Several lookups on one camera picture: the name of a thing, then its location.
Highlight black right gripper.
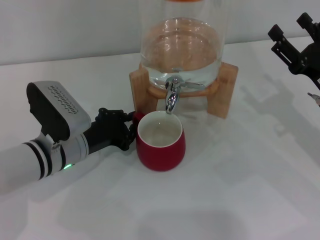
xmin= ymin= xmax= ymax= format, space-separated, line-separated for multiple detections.
xmin=267 ymin=11 xmax=320 ymax=90

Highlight wooden dispenser stand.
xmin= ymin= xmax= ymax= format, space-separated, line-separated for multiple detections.
xmin=129 ymin=61 xmax=239 ymax=119

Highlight clear glass water dispenser jar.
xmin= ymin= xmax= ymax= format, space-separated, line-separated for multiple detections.
xmin=139 ymin=0 xmax=227 ymax=93

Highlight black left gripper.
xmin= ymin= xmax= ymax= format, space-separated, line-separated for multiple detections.
xmin=81 ymin=107 xmax=138 ymax=155

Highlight chrome faucet with lever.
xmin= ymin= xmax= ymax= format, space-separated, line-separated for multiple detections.
xmin=164 ymin=76 xmax=206 ymax=115

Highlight red ceramic cup white inside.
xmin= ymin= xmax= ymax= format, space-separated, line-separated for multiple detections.
xmin=132 ymin=111 xmax=187 ymax=173

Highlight silver and black wrist camera box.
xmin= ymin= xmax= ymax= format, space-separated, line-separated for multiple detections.
xmin=26 ymin=80 xmax=92 ymax=142

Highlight metal cable connector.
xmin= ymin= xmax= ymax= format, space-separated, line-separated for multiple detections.
xmin=307 ymin=92 xmax=320 ymax=109

